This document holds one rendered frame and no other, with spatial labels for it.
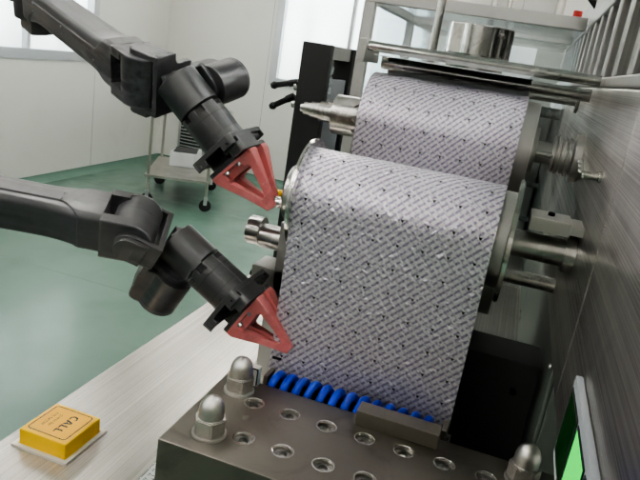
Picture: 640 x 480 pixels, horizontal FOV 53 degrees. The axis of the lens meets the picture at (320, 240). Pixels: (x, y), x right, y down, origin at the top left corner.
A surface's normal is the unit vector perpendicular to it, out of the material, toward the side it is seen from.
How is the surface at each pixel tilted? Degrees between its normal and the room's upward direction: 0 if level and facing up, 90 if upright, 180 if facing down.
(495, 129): 71
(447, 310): 90
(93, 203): 21
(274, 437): 0
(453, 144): 92
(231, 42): 90
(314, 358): 90
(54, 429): 0
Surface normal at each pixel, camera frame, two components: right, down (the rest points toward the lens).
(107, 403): 0.15, -0.95
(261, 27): -0.31, 0.22
